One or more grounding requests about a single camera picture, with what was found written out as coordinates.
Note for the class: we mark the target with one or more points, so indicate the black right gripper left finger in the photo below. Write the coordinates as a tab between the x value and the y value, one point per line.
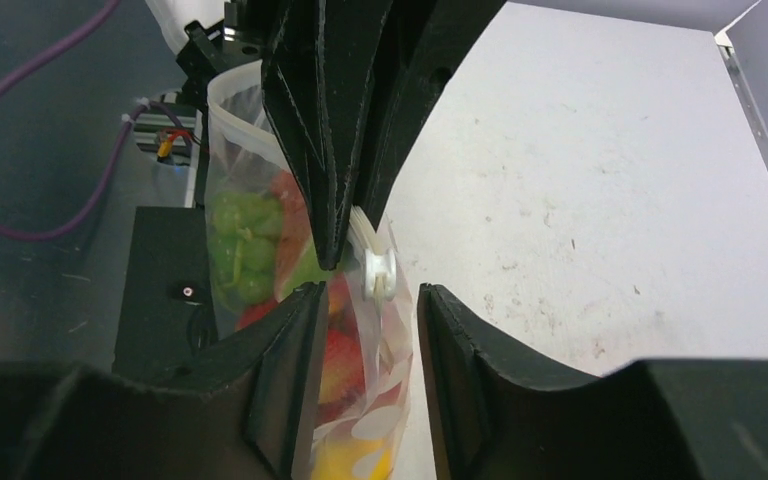
243	409

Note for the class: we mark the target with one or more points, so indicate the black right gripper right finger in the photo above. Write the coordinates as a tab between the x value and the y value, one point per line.
499	409

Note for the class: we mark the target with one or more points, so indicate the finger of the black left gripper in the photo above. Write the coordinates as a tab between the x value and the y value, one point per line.
317	80
422	45

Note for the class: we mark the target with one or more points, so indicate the red strawberry cluster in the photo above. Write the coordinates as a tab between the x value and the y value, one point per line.
343	370

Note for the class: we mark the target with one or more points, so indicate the yellow bell pepper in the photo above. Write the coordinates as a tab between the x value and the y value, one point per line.
352	459

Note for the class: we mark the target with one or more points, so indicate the clear zip top bag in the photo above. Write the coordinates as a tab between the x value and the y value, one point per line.
245	156

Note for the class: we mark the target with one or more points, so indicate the green grape bunch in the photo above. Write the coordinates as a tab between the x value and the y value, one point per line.
243	232

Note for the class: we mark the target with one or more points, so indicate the white bag zipper slider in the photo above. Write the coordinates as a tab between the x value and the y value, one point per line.
380	273

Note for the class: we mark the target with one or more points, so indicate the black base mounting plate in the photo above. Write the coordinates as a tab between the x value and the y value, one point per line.
167	315

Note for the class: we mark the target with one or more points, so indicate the aluminium rail frame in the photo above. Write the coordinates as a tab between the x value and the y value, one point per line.
742	88

